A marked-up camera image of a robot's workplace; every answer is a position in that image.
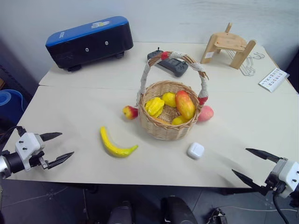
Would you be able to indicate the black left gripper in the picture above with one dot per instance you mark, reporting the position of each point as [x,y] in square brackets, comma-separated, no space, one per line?
[38,160]

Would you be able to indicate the yellow bell pepper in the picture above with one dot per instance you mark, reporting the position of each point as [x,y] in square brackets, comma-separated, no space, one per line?
[155,106]

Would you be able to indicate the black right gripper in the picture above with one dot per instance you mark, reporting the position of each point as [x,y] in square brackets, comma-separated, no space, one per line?
[276,172]

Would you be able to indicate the red and yellow mango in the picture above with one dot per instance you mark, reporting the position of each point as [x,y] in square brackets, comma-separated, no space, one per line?
[185,105]

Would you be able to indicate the pink peach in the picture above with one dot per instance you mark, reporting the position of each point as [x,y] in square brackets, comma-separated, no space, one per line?
[206,114]

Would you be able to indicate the wooden stand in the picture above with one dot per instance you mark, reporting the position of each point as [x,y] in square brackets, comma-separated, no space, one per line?
[230,42]

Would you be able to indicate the white printed card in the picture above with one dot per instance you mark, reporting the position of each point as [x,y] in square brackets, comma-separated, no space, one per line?
[273,80]

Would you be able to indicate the dark cabinet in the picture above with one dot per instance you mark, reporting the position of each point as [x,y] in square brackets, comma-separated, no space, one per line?
[9,70]

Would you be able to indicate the yellow banana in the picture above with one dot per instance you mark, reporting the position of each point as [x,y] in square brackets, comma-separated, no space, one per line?
[112,149]

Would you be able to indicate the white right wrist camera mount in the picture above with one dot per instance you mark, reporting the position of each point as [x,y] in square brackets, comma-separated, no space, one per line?
[290,172]

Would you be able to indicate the large yellow lemon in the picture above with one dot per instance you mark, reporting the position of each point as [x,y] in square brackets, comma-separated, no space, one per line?
[169,99]

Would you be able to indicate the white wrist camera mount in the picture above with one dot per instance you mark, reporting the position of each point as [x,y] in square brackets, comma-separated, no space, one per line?
[290,172]
[25,144]

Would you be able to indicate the red and yellow apple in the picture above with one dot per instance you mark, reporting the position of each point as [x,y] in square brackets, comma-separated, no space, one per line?
[129,112]

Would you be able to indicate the large dark rounded shape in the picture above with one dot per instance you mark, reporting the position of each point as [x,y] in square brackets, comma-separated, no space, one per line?
[177,212]

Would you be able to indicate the dark furniture edge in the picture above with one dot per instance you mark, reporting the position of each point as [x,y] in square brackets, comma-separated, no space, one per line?
[294,70]

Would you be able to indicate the small yellow lemon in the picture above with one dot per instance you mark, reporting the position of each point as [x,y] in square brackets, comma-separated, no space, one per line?
[178,121]

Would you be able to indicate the small dark rounded shape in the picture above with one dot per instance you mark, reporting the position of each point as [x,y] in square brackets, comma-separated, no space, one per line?
[121,213]

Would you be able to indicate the blue and black box device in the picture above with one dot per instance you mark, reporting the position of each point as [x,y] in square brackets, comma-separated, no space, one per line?
[93,44]

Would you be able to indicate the black table frame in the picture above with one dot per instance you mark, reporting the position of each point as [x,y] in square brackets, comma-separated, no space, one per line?
[233,191]

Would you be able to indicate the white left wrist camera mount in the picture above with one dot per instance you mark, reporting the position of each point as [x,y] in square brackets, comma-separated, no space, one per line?
[25,144]

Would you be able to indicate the white earbuds case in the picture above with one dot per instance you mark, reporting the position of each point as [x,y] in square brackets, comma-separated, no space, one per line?
[195,151]

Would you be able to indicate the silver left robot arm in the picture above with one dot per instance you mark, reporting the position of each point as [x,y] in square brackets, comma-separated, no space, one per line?
[14,162]

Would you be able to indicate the grey handheld controller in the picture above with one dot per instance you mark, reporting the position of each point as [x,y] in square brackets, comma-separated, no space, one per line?
[175,68]

